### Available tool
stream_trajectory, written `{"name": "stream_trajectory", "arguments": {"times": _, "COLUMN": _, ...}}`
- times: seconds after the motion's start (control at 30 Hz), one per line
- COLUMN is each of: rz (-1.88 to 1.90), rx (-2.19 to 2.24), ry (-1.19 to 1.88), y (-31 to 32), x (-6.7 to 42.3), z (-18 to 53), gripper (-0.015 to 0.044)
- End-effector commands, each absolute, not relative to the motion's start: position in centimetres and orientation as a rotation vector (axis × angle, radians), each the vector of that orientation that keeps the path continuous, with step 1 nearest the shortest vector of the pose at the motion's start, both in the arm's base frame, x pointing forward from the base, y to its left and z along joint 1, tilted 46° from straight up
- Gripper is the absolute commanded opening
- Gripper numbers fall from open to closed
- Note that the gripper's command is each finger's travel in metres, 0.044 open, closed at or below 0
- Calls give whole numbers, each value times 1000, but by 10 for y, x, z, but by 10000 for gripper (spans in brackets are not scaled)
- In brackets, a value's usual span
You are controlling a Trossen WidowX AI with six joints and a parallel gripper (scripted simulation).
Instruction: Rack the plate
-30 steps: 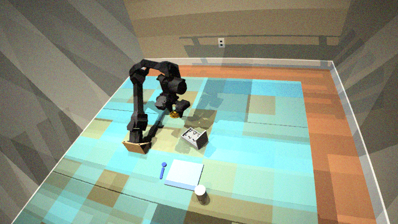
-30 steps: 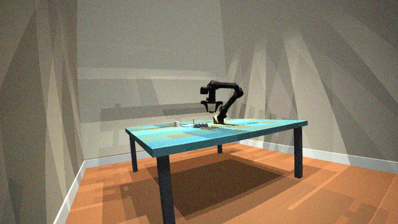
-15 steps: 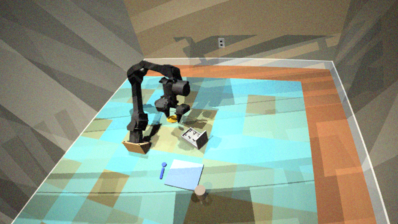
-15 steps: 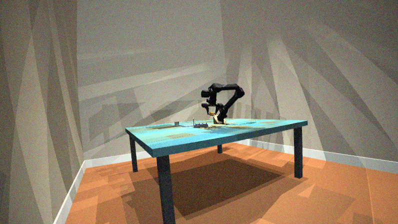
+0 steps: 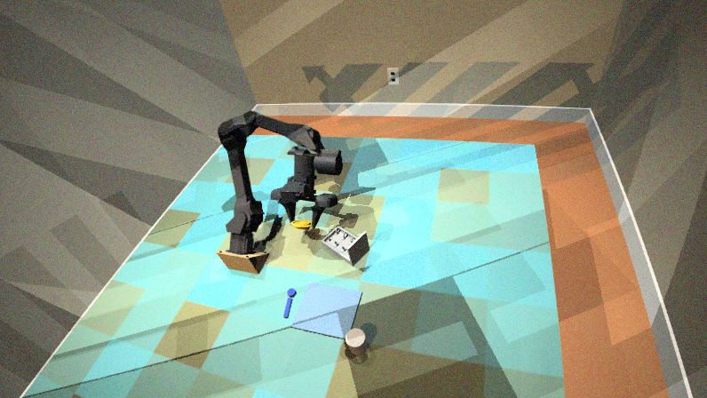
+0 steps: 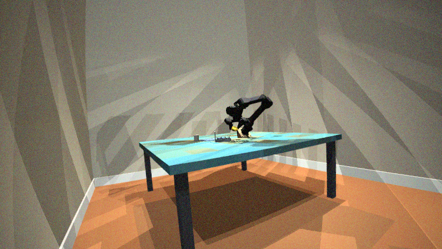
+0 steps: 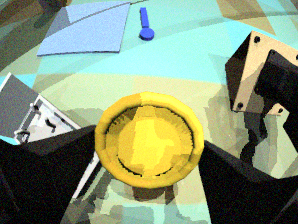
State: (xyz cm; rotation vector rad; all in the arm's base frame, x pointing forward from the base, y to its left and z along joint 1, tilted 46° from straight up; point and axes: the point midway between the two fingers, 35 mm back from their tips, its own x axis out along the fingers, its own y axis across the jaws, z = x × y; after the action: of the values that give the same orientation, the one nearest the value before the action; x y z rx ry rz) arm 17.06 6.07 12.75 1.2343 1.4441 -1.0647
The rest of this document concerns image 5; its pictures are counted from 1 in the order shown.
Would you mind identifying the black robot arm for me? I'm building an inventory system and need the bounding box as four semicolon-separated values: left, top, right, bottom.
218;110;343;255

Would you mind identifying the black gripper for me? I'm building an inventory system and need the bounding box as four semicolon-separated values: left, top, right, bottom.
271;172;338;229

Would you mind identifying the white dish rack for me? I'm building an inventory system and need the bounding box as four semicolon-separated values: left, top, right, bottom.
322;227;369;267

